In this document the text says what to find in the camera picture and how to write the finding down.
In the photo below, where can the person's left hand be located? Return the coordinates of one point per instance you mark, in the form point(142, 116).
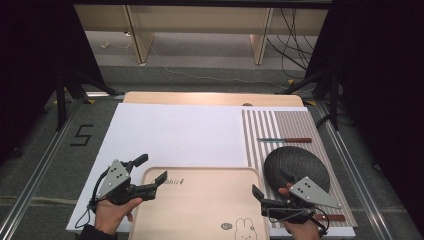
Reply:
point(111, 213)

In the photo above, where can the striped beige placemat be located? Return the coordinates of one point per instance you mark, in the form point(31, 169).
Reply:
point(300, 126)

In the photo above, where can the person's right hand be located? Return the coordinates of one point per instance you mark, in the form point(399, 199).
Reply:
point(301, 230)

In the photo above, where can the white board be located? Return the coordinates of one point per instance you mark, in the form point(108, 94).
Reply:
point(173, 133)

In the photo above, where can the person's dark left sleeve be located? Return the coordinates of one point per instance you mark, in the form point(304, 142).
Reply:
point(96, 234)

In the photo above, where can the beige wooden bench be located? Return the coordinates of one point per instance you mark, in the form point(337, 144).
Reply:
point(200, 20)

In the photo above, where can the black curtain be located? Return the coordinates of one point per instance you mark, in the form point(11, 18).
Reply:
point(383, 83)
point(30, 66)

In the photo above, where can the black metal stand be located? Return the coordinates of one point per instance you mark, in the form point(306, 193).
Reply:
point(61, 96)
point(333, 96)

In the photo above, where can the metal floor rail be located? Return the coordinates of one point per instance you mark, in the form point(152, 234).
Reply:
point(40, 160)
point(353, 160)

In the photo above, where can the beige tray with rabbit print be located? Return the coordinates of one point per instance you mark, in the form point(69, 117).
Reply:
point(200, 203)

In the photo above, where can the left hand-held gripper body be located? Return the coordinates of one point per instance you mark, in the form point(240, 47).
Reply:
point(113, 178)

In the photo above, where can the light wooden table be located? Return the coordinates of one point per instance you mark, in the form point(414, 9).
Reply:
point(213, 98)

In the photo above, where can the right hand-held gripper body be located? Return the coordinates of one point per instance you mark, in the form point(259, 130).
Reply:
point(310, 195)

